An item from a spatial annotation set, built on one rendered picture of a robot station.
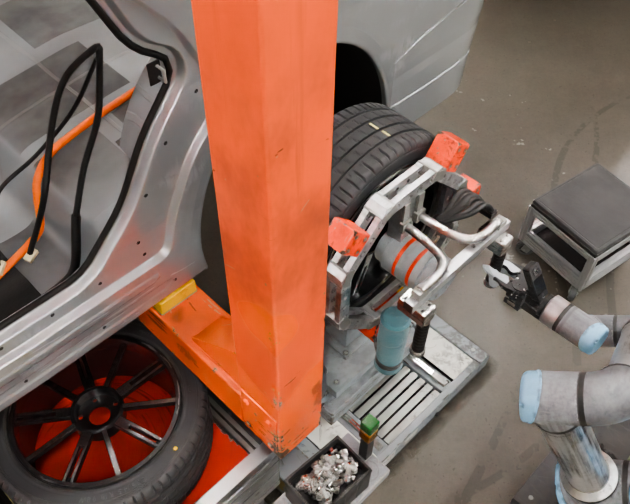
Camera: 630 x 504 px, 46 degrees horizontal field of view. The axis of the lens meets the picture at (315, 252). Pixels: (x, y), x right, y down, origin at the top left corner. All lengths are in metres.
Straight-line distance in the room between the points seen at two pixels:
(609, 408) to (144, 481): 1.24
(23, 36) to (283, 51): 1.74
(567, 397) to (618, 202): 1.67
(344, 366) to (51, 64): 1.41
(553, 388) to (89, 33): 1.86
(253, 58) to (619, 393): 1.04
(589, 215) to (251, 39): 2.25
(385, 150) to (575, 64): 2.68
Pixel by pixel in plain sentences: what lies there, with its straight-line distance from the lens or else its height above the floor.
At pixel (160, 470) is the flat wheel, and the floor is 0.50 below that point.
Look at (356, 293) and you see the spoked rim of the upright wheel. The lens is 2.34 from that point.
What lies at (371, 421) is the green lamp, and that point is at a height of 0.66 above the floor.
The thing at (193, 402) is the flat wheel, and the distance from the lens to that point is 2.29.
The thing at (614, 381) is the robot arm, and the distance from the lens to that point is 1.71.
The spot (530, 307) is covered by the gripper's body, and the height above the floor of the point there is 0.79.
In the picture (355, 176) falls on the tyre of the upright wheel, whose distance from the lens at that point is 1.92.
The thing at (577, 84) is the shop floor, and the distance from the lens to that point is 4.39.
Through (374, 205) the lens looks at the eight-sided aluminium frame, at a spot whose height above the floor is 1.11.
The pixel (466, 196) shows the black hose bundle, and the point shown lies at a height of 1.05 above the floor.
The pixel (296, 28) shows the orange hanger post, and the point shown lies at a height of 1.88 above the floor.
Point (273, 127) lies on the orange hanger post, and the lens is 1.19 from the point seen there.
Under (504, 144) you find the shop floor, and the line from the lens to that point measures 3.88.
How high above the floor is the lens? 2.50
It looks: 50 degrees down
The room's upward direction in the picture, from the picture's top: 1 degrees clockwise
